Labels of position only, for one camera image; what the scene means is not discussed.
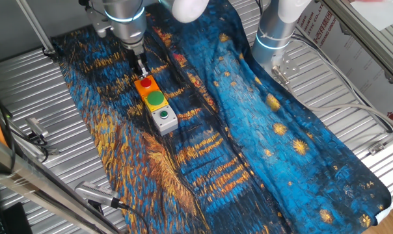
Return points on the large silver depth camera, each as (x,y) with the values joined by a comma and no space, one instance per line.
(94,192)

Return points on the white panel red print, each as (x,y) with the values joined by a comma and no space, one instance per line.
(352,65)

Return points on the silver metal corner bracket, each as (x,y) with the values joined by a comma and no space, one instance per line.
(385,141)

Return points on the black box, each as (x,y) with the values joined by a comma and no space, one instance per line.
(17,219)

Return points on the thin aluminium frame post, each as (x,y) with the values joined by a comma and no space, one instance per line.
(35,27)

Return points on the blue starry painting cloth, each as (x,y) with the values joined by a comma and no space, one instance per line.
(216,146)

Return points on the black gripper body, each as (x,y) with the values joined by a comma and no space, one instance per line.
(136,58)

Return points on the yellow box large green button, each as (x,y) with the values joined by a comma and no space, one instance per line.
(155,99)

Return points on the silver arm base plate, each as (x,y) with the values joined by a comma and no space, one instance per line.
(289,66)

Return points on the grey box small green button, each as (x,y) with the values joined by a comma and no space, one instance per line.
(165,120)

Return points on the small silver depth camera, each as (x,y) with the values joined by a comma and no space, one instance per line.
(36,126)

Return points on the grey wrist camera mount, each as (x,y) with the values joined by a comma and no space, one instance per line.
(99,22)

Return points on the orange box red button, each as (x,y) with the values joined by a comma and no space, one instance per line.
(146,84)

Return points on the aluminium frame beam with tape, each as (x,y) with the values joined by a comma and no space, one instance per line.
(27,182)

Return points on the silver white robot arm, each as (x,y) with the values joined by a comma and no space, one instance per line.
(125,22)

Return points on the wide aluminium frame beam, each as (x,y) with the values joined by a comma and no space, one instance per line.
(362,35)

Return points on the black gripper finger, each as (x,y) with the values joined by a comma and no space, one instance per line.
(145,69)
(140,71)

